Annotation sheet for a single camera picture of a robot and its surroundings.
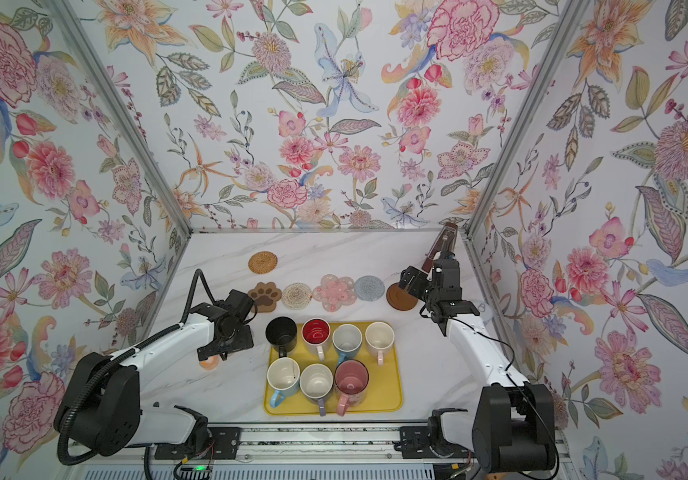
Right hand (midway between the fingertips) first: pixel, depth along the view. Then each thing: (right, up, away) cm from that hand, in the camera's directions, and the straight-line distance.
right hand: (414, 276), depth 87 cm
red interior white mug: (-29, -17, +4) cm, 34 cm away
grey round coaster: (-12, -5, +16) cm, 21 cm away
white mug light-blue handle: (-37, -27, -5) cm, 46 cm away
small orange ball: (-58, -25, -2) cm, 63 cm away
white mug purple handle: (-28, -29, -3) cm, 41 cm away
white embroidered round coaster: (-36, -7, +14) cm, 40 cm away
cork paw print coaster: (-47, -7, +14) cm, 50 cm away
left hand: (-51, -21, 0) cm, 55 cm away
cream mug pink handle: (-10, -17, 0) cm, 20 cm away
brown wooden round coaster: (-2, -8, +14) cm, 16 cm away
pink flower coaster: (-24, -6, +17) cm, 30 cm away
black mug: (-38, -16, -2) cm, 42 cm away
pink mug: (-18, -28, -6) cm, 34 cm away
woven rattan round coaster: (-51, +4, +23) cm, 56 cm away
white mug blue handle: (-20, -18, -1) cm, 27 cm away
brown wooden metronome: (+13, +11, +11) cm, 20 cm away
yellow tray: (-22, -22, -11) cm, 33 cm away
